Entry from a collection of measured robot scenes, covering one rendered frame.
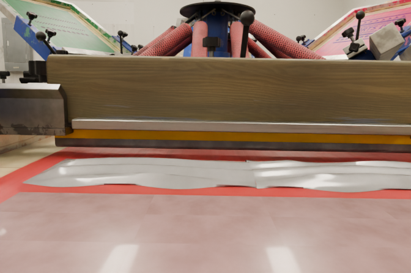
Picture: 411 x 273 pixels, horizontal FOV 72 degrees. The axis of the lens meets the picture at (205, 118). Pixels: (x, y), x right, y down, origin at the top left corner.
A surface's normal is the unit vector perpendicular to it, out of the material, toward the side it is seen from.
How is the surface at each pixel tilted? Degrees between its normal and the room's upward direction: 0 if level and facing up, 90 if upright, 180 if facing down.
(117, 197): 0
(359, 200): 0
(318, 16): 90
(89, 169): 33
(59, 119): 90
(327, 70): 90
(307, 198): 0
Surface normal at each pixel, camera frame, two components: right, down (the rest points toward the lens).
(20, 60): 0.00, 0.13
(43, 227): 0.02, -0.99
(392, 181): -0.04, -0.65
